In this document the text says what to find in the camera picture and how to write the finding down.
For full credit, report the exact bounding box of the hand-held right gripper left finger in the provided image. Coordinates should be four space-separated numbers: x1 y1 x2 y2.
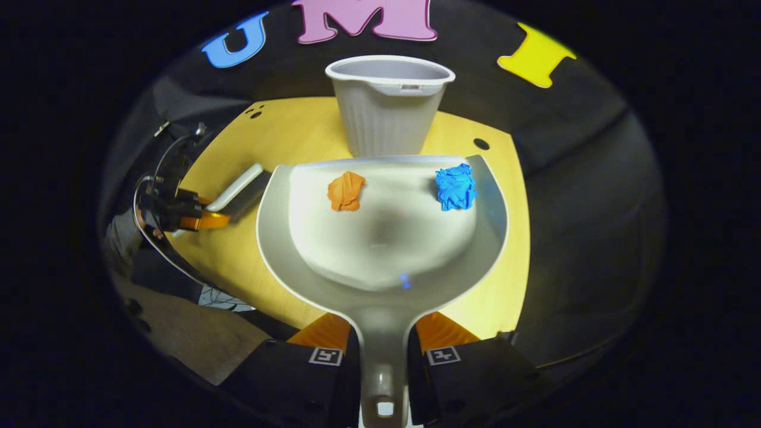
220 312 362 428

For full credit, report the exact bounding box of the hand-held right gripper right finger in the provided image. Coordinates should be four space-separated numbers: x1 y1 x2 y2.
407 311 554 427

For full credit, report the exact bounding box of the small white broom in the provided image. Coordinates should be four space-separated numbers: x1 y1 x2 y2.
205 163 271 224

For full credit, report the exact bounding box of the white dustpan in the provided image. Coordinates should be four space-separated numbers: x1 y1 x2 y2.
256 155 510 428

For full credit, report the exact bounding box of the orange paper trash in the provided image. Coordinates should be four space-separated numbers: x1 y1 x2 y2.
327 171 367 212

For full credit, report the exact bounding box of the blue paper trash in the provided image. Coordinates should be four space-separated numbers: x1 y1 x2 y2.
435 163 478 212

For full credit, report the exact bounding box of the white garbage bin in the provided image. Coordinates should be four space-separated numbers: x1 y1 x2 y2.
325 55 457 158

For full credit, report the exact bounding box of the wooden desktop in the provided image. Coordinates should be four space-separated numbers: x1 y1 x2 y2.
169 97 531 341

